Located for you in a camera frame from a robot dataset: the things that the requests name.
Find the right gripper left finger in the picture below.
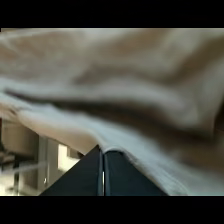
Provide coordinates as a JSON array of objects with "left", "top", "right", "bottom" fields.
[{"left": 39, "top": 144, "right": 104, "bottom": 197}]

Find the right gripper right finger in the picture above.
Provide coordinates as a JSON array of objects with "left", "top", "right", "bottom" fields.
[{"left": 103, "top": 150, "right": 168, "bottom": 197}]

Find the beige garment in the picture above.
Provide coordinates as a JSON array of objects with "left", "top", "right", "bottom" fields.
[{"left": 0, "top": 27, "right": 224, "bottom": 197}]

